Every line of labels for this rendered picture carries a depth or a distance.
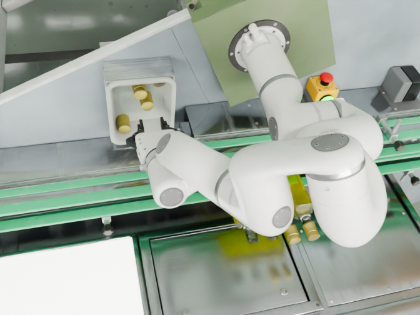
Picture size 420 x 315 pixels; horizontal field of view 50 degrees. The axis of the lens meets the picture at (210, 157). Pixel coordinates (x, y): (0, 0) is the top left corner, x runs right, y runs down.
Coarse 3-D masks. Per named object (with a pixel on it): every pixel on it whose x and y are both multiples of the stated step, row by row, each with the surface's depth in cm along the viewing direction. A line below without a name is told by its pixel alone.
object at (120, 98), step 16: (128, 80) 108; (144, 80) 109; (160, 80) 110; (112, 96) 119; (128, 96) 121; (160, 96) 123; (112, 112) 116; (128, 112) 125; (144, 112) 127; (160, 112) 128; (112, 128) 118; (144, 128) 127; (160, 128) 128
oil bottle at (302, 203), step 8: (288, 176) 134; (296, 176) 134; (296, 184) 132; (296, 192) 130; (304, 192) 131; (296, 200) 129; (304, 200) 129; (296, 208) 128; (304, 208) 127; (312, 208) 128; (296, 216) 129
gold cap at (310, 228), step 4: (304, 224) 126; (308, 224) 125; (312, 224) 125; (304, 228) 126; (308, 228) 125; (312, 228) 124; (316, 228) 125; (308, 232) 124; (312, 232) 124; (316, 232) 124; (308, 236) 124; (312, 236) 123; (316, 236) 124; (312, 240) 125
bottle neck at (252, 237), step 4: (244, 228) 124; (248, 228) 123; (248, 232) 122; (252, 232) 122; (248, 236) 122; (252, 236) 121; (256, 236) 121; (248, 240) 122; (252, 240) 121; (256, 240) 122
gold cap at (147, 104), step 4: (148, 92) 120; (148, 96) 119; (140, 100) 120; (144, 100) 118; (148, 100) 118; (144, 104) 118; (148, 104) 119; (152, 104) 119; (144, 108) 119; (148, 108) 120
